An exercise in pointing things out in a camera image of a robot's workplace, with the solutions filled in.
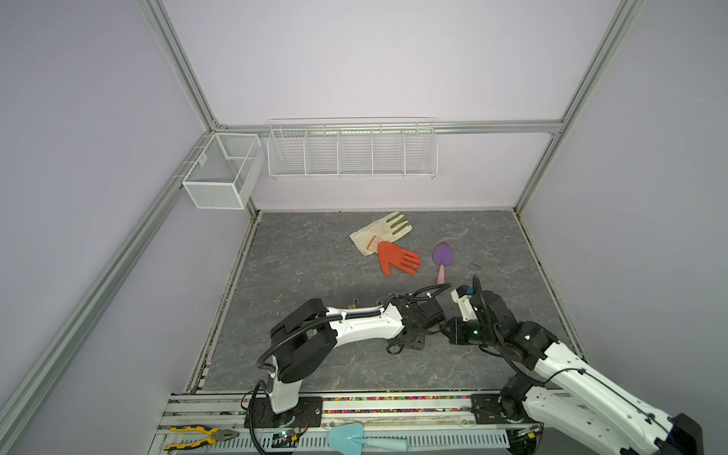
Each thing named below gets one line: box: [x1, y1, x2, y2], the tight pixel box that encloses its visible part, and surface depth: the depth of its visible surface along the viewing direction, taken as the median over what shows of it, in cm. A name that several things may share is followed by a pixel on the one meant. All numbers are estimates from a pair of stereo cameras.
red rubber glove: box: [377, 240, 421, 276], surface depth 107 cm
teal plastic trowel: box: [327, 422, 409, 455], surface depth 71 cm
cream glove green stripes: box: [348, 211, 413, 257], surface depth 115 cm
